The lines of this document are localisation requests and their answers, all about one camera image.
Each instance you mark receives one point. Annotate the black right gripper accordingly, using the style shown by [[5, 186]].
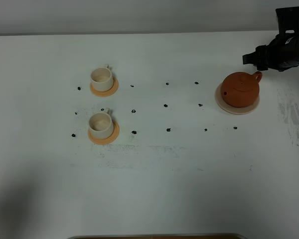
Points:
[[281, 54]]

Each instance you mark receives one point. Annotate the near orange coaster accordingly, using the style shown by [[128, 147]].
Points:
[[107, 140]]

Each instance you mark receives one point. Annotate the brown clay teapot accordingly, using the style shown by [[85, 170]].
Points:
[[241, 89]]

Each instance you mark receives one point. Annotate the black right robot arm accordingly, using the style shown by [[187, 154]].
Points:
[[281, 54]]

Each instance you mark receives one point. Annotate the far orange coaster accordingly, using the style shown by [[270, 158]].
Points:
[[107, 93]]

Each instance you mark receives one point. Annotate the white teacup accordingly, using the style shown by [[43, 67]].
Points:
[[102, 78], [101, 125]]

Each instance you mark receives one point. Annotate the orange coaster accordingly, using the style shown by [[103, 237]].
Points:
[[107, 140], [107, 93]]

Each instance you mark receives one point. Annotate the cream teapot saucer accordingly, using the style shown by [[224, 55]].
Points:
[[233, 110]]

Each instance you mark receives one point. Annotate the near white teacup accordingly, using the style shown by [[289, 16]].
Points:
[[101, 125]]

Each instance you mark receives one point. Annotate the far white teacup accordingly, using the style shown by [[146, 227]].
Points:
[[102, 78]]

